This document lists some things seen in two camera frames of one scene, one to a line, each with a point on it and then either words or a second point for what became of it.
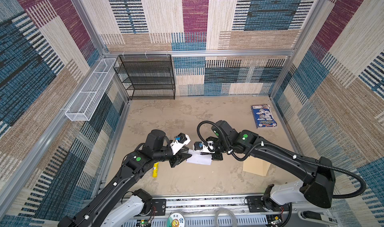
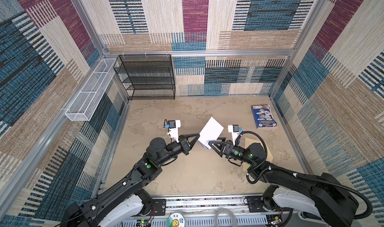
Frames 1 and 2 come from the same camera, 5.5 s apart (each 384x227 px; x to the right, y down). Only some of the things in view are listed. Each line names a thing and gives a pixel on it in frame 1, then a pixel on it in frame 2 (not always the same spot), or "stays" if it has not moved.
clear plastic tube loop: [225, 211] stays
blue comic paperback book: [263, 116] stays
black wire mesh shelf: [146, 75] stays
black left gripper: [178, 158] -> [182, 144]
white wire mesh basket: [83, 107] stays
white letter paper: [196, 157] -> [211, 131]
